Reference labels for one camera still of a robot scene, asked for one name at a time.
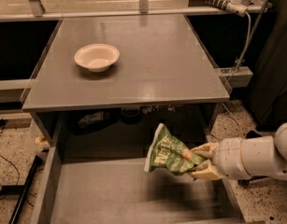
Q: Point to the grey cabinet with open drawer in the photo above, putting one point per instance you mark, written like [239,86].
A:
[100,125]

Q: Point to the white power strip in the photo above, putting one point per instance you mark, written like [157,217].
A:
[232,6]

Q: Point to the black metal floor bar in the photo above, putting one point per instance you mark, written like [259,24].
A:
[25,189]

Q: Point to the green jalapeno chip bag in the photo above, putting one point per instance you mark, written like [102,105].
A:
[167,151]

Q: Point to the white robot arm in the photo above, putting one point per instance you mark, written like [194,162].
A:
[280,143]

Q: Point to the white paper bowl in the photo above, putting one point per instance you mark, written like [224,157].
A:
[97,57]

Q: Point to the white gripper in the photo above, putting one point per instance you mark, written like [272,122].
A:
[229,159]

